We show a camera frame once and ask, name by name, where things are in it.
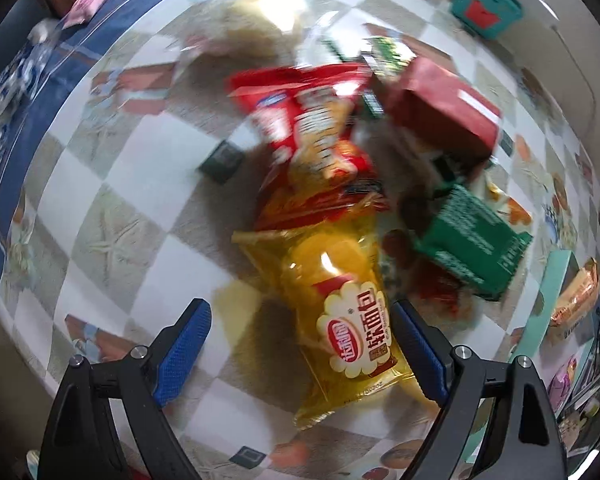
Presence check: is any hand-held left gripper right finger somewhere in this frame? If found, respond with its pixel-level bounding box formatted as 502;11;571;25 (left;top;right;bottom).
390;299;568;480

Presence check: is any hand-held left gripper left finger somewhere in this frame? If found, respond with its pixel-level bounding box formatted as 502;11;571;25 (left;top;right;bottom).
39;298;213;480

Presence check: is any yellow bread packet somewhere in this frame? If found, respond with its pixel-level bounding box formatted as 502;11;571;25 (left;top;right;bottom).
232;224;427;432

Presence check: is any shallow teal box tray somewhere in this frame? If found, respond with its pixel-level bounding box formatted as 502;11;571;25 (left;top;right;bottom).
509;249;600;466

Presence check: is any dark red snack packet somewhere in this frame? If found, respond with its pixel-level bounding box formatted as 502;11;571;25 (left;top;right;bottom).
381;57;504;172

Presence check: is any small red candy packet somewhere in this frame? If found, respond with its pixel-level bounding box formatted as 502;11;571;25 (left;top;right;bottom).
412;259;479;322

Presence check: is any checkered printed tablecloth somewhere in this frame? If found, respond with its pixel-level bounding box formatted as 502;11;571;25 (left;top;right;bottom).
0;0;600;480

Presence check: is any dark green snack packet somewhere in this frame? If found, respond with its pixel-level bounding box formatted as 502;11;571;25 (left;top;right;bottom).
412;184;534;302

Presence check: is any pink purple snack packet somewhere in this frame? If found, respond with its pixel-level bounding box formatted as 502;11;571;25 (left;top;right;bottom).
546;356;579;412

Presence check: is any orange striped snack packet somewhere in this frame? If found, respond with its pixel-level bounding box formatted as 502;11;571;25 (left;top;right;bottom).
549;257;600;342

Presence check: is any orange-red snack packet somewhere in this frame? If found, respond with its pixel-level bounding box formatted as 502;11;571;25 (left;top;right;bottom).
253;180;392;235

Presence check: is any red chip packet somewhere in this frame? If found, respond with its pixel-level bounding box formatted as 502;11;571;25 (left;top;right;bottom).
229;64;377;192

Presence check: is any green white snack packet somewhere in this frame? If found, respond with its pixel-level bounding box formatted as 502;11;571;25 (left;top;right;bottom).
324;34;417;122

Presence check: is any clear plastic bag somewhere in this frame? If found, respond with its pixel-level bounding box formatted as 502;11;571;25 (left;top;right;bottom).
0;17;64;132

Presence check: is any clear bread roll packet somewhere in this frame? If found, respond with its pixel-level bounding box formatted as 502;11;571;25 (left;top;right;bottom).
179;0;312;63

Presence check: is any teal box with red label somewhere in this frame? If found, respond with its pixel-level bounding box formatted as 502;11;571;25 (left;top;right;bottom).
450;0;524;41

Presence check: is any pale pink wrapper packet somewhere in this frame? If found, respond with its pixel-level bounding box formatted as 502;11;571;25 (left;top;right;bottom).
61;0;124;29

